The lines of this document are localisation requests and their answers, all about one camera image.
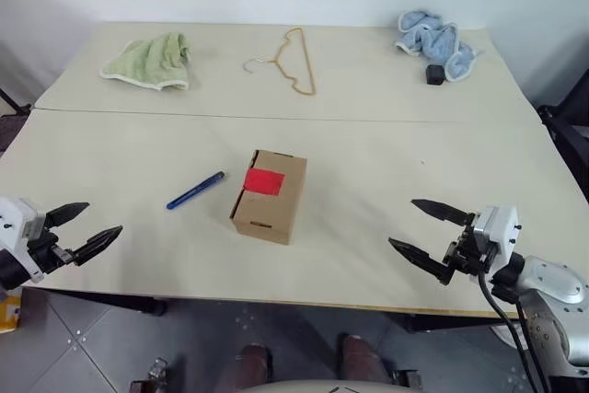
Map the brown cardboard box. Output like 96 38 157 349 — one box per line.
229 149 308 246

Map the yellow carton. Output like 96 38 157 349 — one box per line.
0 286 23 334

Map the grey metal bracket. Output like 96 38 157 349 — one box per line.
389 367 425 390
130 357 169 393

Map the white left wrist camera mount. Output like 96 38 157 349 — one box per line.
0 196 48 284

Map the blue utility knife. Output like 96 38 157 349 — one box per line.
166 171 226 211

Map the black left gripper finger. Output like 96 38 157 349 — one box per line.
45 202 90 228
68 225 124 268

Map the wide dark brown rounded shape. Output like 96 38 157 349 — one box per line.
339 333 384 385

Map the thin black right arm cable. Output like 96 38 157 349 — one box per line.
514 300 537 393

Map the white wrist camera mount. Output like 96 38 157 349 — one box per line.
471 203 521 271
0 196 48 284

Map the gold wire clothes hanger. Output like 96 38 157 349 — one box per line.
242 27 318 97

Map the light blue towel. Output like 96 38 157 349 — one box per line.
394 9 483 82

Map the black chair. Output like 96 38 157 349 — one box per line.
536 68 589 205

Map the small black box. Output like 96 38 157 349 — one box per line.
424 64 446 87

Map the green towel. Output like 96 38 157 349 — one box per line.
98 32 192 92

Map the narrow dark brown rounded shape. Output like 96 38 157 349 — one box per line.
235 343 273 390

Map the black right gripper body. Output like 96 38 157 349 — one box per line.
441 212 497 277

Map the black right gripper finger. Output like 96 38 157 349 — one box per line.
410 199 476 229
387 237 455 286

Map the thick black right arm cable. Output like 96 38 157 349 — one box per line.
477 268 552 393

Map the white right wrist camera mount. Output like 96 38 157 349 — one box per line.
471 203 521 271

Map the red tape patch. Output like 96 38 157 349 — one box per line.
242 168 286 197

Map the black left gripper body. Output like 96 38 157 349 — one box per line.
26 226 77 275

